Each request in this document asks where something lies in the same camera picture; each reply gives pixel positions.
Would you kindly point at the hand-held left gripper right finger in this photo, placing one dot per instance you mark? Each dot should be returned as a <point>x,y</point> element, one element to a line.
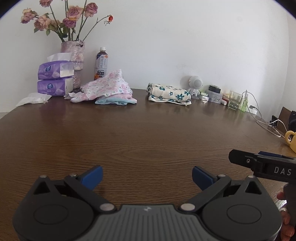
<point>202,177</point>

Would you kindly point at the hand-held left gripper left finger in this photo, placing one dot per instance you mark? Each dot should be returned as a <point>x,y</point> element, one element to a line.
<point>93,177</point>

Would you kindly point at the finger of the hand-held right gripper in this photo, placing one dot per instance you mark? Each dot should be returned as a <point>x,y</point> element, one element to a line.
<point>240,158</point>
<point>272,154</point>

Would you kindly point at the cream teal floral garment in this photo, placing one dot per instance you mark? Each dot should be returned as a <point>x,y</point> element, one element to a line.
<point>170,93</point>

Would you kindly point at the person's right hand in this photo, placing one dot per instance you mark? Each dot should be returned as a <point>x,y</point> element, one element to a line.
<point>283,208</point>

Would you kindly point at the yellow mug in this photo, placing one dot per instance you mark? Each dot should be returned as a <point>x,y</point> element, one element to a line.
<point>291,140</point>

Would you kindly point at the dark phone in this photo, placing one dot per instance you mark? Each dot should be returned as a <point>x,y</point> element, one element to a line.
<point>274,121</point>

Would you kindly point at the black bag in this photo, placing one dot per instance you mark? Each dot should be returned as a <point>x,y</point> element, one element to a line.
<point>292,121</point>

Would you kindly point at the white charger plug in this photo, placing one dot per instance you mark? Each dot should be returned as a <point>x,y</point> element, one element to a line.
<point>253,110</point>

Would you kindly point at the green spray bottle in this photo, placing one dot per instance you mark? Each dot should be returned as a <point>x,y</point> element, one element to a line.
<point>245,103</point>

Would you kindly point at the glass cup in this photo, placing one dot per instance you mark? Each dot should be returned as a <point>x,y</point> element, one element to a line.
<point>234,102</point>

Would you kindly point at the pink lip balm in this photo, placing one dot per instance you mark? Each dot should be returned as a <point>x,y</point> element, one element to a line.
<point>223,102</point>

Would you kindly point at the small white green box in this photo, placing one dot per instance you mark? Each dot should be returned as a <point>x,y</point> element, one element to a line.
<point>204,98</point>
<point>203,93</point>

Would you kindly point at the black charger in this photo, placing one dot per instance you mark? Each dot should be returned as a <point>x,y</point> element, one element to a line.
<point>214,88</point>

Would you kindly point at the pink and teal folded garment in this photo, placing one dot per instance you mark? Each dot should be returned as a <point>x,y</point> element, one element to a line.
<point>118,100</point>

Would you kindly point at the white robot speaker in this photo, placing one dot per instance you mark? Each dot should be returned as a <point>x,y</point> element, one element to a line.
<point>195,83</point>

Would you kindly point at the pink floral garment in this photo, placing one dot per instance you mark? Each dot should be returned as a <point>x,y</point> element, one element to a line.
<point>106,87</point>

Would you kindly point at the crumpled white tissue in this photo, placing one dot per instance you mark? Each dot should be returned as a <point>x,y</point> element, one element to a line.
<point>33,98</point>

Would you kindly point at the tea bottle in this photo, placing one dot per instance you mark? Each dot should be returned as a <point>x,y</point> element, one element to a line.
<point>101,63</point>

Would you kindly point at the open purple tissue pack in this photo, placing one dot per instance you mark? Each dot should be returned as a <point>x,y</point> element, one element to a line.
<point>52,70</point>

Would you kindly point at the pink glass vase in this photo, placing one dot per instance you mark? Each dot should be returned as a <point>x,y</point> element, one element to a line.
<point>74,55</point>

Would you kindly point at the dried rose bouquet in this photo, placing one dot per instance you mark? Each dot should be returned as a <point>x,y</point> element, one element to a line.
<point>67,18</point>

